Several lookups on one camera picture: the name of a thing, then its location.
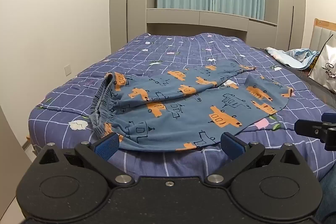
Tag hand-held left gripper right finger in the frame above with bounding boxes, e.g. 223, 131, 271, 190
205, 132, 303, 186

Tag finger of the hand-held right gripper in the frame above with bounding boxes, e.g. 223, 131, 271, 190
322, 112, 336, 124
294, 119, 336, 152

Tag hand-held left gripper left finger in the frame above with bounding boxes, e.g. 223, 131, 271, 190
39, 133, 133, 187

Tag blue pants with orange print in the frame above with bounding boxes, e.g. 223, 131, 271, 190
89, 63, 293, 152

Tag white shopping bag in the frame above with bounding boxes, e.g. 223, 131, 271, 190
308, 34, 336, 93

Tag light blue crumpled blanket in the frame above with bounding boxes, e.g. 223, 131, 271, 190
264, 46, 321, 71

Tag person's leg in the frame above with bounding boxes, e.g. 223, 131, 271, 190
314, 173, 336, 224

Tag purple checked floral quilt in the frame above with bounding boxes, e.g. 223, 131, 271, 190
28, 32, 336, 182

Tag padded headboard with wooden frame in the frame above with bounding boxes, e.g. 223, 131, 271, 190
310, 18, 336, 56

